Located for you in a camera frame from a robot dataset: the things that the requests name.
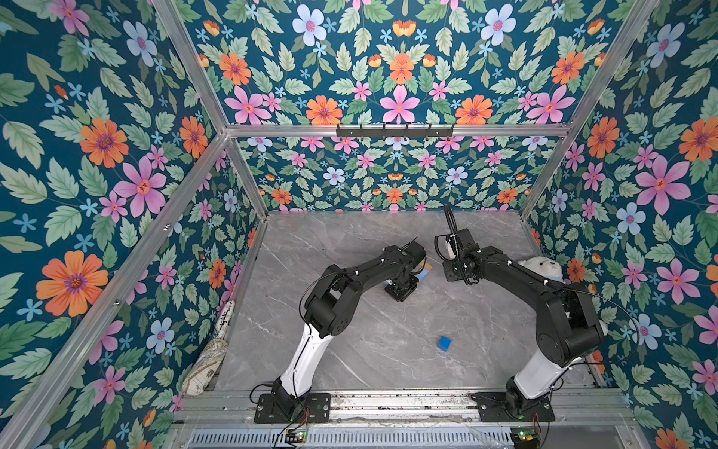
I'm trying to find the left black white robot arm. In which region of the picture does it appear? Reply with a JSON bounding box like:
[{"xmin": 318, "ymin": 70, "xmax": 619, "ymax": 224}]
[{"xmin": 271, "ymin": 241, "xmax": 426, "ymax": 420}]

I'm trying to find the left green circuit board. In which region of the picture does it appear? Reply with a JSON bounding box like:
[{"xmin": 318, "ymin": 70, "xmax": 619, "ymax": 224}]
[{"xmin": 284, "ymin": 430, "xmax": 307, "ymax": 445}]

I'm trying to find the aluminium front rail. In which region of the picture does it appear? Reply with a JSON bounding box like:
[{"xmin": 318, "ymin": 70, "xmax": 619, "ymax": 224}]
[{"xmin": 173, "ymin": 386, "xmax": 635, "ymax": 428}]

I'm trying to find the rolled patterned cloth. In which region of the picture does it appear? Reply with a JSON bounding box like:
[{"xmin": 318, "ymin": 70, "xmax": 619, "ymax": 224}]
[{"xmin": 182, "ymin": 300, "xmax": 236, "ymax": 397}]

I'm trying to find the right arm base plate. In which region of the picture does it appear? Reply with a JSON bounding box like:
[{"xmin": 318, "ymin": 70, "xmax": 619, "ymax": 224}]
[{"xmin": 470, "ymin": 392, "xmax": 555, "ymax": 423}]

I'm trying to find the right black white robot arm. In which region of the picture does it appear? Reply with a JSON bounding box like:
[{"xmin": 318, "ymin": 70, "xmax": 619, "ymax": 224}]
[{"xmin": 434, "ymin": 229, "xmax": 606, "ymax": 418}]

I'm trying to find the light blue block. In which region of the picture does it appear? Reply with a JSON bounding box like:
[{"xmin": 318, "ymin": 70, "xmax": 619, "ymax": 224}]
[{"xmin": 417, "ymin": 269, "xmax": 430, "ymax": 282}]

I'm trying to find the blue square block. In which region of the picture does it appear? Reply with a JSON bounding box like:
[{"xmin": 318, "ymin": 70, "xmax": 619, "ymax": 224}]
[{"xmin": 438, "ymin": 337, "xmax": 452, "ymax": 352}]

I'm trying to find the black hook rail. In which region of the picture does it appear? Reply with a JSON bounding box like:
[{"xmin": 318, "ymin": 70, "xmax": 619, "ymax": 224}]
[{"xmin": 335, "ymin": 125, "xmax": 454, "ymax": 140}]

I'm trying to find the right green circuit board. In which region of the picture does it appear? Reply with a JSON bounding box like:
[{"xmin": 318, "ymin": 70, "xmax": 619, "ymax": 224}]
[{"xmin": 510, "ymin": 428, "xmax": 541, "ymax": 449}]

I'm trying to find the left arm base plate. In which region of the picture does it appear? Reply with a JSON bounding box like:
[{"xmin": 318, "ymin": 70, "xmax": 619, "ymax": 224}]
[{"xmin": 254, "ymin": 393, "xmax": 332, "ymax": 424}]

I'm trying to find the green circuit board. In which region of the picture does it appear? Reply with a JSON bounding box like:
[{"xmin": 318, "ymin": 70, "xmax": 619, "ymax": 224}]
[
  {"xmin": 284, "ymin": 430, "xmax": 307, "ymax": 445},
  {"xmin": 510, "ymin": 428, "xmax": 541, "ymax": 449}
]

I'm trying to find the white teddy bear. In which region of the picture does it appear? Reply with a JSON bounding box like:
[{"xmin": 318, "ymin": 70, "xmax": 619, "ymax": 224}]
[{"xmin": 519, "ymin": 256, "xmax": 563, "ymax": 282}]

